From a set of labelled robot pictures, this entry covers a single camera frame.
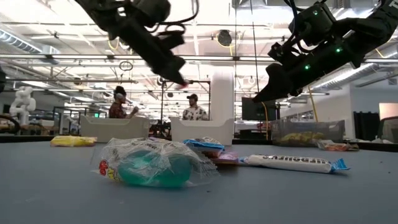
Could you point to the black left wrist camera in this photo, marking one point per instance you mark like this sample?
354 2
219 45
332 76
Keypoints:
152 9

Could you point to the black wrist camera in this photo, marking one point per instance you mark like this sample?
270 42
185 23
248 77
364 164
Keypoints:
152 9
311 25

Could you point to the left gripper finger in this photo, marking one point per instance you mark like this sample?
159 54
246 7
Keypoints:
178 67
163 69

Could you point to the white blue-ended candy bar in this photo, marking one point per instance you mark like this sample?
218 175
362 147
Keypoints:
203 145
295 164

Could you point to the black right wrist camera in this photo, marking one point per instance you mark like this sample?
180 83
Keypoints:
311 25

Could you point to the grey plastic bin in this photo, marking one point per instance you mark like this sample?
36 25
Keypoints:
115 130

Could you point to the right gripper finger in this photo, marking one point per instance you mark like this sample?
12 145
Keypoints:
289 84
273 77

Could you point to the person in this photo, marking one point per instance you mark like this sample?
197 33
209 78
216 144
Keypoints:
194 112
118 109

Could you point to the dark clear plastic bin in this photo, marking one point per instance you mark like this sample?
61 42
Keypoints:
332 130

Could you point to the black screen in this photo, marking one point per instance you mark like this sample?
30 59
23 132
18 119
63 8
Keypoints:
258 112

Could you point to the black metal frame rig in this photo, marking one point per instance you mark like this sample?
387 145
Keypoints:
200 81

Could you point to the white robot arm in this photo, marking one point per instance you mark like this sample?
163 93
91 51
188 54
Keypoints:
23 102

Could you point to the white plastic bin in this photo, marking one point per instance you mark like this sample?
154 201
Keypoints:
202 132

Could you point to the black curtain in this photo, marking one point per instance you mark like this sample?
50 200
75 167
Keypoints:
367 124

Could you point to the teal candy clear wrapper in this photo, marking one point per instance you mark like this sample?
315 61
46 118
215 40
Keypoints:
155 169

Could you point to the pale pink board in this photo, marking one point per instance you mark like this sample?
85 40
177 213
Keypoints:
388 110

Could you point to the red candy clear wrapper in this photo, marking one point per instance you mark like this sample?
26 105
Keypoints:
337 147

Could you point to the white column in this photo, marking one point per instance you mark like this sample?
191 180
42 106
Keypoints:
222 93

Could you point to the dark mesh chair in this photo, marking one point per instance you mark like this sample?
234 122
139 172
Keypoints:
388 130

